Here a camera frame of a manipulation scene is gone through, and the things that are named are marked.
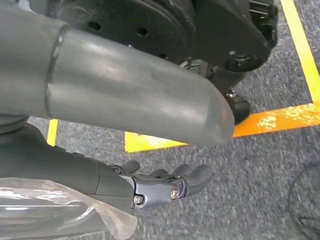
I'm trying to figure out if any black robot body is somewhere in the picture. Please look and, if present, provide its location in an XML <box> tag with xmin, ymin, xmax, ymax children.
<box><xmin>47</xmin><ymin>0</ymin><xmax>279</xmax><ymax>126</ymax></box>

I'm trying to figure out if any clear plastic cover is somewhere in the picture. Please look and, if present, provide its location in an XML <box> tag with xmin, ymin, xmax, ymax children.
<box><xmin>0</xmin><ymin>177</ymin><xmax>137</xmax><ymax>240</ymax></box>

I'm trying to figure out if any yellow floor tape square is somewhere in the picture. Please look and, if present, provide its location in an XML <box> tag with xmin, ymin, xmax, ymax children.
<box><xmin>47</xmin><ymin>0</ymin><xmax>320</xmax><ymax>154</ymax></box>

